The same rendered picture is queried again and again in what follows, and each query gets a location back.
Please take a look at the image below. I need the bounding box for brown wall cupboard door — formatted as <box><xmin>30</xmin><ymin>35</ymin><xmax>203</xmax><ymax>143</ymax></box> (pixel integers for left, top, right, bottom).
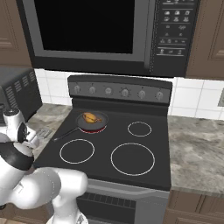
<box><xmin>185</xmin><ymin>0</ymin><xmax>224</xmax><ymax>81</ymax></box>
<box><xmin>0</xmin><ymin>0</ymin><xmax>32</xmax><ymax>69</ymax></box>

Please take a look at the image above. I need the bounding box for roasted brown chicken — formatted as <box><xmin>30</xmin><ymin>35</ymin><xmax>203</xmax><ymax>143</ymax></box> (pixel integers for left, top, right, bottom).
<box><xmin>81</xmin><ymin>112</ymin><xmax>103</xmax><ymax>124</ymax></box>

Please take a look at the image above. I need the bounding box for black microwave door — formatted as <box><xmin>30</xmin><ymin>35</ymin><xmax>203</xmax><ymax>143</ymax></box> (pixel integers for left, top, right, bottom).
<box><xmin>16</xmin><ymin>0</ymin><xmax>157</xmax><ymax>74</ymax></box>

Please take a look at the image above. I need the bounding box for dark grey toaster oven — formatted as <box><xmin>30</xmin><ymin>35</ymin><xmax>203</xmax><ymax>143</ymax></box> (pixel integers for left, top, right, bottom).
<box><xmin>0</xmin><ymin>66</ymin><xmax>44</xmax><ymax>127</ymax></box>

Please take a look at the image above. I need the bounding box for brown base cupboard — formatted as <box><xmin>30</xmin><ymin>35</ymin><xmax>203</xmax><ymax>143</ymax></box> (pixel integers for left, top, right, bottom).
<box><xmin>162</xmin><ymin>189</ymin><xmax>224</xmax><ymax>224</ymax></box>
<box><xmin>0</xmin><ymin>203</ymin><xmax>56</xmax><ymax>224</ymax></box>

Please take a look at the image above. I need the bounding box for grey slotted spatula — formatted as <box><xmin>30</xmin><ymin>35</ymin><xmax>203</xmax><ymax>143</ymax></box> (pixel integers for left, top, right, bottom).
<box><xmin>36</xmin><ymin>128</ymin><xmax>54</xmax><ymax>140</ymax></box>

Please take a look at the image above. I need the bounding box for grey oven door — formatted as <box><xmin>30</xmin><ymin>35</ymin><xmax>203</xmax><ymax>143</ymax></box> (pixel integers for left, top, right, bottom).
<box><xmin>75</xmin><ymin>178</ymin><xmax>171</xmax><ymax>224</ymax></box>

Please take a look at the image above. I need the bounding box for black frying pan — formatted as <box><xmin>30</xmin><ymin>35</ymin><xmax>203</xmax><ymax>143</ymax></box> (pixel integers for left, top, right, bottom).
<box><xmin>52</xmin><ymin>111</ymin><xmax>109</xmax><ymax>143</ymax></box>

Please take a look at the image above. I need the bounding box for black stove with hob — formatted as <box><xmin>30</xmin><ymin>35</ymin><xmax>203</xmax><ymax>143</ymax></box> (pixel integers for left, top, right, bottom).
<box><xmin>32</xmin><ymin>73</ymin><xmax>174</xmax><ymax>224</ymax></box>

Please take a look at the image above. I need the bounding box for black microwave oven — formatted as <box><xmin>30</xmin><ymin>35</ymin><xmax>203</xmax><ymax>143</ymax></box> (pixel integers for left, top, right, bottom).
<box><xmin>16</xmin><ymin>0</ymin><xmax>202</xmax><ymax>79</ymax></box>

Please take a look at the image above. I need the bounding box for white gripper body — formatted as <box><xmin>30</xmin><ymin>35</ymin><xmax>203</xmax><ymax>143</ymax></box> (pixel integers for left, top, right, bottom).
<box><xmin>24</xmin><ymin>128</ymin><xmax>41</xmax><ymax>150</ymax></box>

